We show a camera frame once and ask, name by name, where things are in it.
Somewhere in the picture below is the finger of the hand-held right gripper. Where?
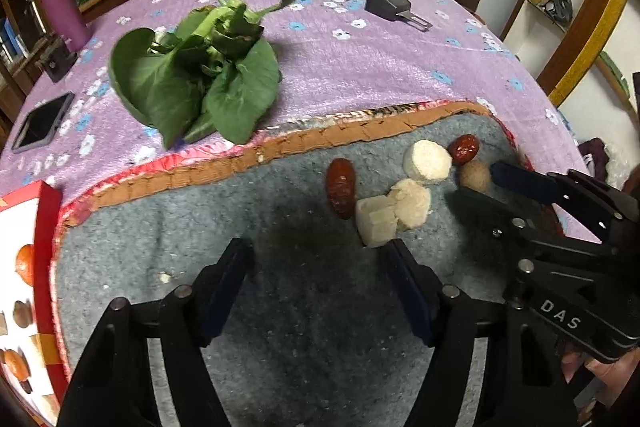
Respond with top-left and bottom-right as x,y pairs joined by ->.
490,161 -> 640,254
451,187 -> 541,258

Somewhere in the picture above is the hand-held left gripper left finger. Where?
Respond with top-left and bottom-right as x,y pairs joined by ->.
57,237 -> 256,427

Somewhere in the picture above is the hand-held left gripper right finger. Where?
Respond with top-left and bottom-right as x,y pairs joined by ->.
382,238 -> 586,427

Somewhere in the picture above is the brown longan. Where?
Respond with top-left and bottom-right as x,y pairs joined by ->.
459,160 -> 493,194
12,300 -> 33,328

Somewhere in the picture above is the red shallow box with white inside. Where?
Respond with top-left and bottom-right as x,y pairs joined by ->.
0,181 -> 69,427

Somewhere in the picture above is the mandarin orange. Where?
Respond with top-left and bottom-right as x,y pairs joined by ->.
2,349 -> 30,380
14,244 -> 37,288

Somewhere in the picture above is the person's right hand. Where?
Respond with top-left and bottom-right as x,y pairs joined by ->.
560,344 -> 633,410

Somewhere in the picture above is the grey felt mat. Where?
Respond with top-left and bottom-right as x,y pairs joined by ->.
50,99 -> 601,427

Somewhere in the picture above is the green leafy vegetable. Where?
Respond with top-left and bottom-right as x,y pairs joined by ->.
109,0 -> 300,148

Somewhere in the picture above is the black car key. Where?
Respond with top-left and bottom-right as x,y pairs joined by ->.
364,0 -> 433,32

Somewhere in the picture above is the black smartphone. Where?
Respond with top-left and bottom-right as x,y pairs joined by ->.
11,92 -> 76,155

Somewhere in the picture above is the small black round device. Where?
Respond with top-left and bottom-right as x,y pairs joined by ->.
37,34 -> 77,84

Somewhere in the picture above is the purple thermos bottle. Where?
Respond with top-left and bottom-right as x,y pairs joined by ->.
32,0 -> 93,52

